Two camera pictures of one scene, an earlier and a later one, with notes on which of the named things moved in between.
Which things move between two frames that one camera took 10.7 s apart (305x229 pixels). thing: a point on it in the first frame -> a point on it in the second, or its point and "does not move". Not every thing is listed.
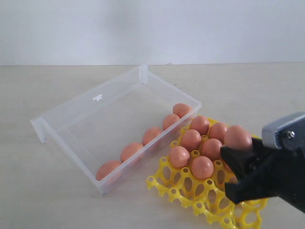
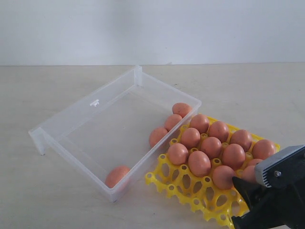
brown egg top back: x=150 y=133 -> x=156 y=135
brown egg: x=217 y=130 does not move
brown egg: x=181 y=109 does not move
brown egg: x=237 y=136 -> x=222 y=176
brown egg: x=191 y=139 does not move
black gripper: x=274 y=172 -> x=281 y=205
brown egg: x=201 y=124 does not move
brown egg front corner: x=106 y=168 -> x=115 y=176
